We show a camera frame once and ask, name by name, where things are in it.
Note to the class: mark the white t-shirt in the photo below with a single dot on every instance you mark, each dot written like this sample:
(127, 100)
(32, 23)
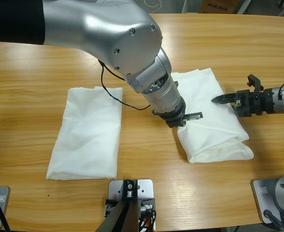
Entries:
(209, 120)

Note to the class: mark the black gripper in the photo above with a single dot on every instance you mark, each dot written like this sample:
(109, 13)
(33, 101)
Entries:
(175, 114)
(250, 104)

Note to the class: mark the white cloth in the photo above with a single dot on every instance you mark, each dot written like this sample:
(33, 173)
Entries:
(88, 135)

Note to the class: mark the cardboard box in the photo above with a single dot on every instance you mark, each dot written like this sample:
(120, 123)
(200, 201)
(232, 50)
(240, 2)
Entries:
(216, 6)

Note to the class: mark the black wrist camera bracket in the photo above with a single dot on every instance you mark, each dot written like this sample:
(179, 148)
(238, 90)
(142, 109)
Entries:
(176, 123)
(254, 83)

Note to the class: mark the white camera stand mount block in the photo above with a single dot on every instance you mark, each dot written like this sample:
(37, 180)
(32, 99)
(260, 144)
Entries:
(145, 189)

